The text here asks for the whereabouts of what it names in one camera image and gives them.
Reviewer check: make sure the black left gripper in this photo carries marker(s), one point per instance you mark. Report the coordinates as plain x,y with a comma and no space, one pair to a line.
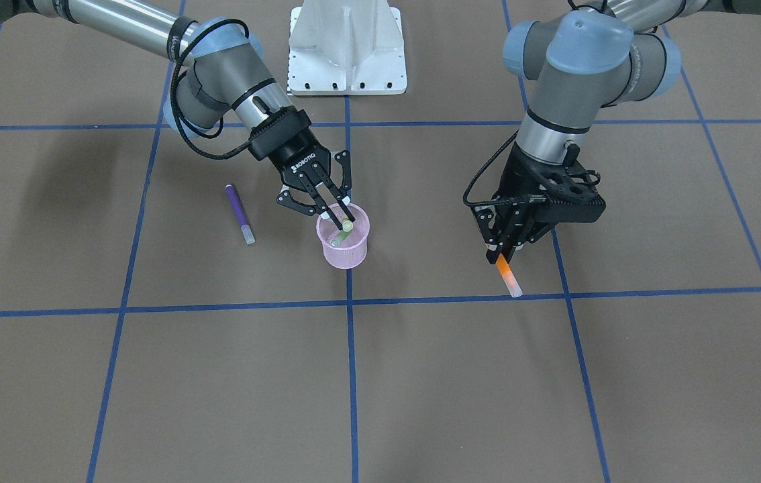
513,180

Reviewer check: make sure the purple pen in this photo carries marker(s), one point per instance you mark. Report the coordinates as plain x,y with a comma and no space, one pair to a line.
240,214

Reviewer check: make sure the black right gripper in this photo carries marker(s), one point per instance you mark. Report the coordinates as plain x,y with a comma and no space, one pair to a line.
294,156

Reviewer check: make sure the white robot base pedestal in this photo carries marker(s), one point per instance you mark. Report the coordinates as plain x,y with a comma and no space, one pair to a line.
339,48

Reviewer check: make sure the yellow highlighter pen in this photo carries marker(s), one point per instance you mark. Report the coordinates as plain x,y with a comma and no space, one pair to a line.
338,239

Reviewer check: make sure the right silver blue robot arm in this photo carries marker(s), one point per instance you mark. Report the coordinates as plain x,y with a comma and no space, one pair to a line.
219,68

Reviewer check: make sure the pink mesh pen holder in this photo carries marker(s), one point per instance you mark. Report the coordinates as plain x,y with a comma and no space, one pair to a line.
354,250

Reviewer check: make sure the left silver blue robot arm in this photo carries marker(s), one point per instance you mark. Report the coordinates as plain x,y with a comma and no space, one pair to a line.
598,55

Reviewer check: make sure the orange highlighter pen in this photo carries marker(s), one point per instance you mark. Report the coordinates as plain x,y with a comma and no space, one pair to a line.
508,278

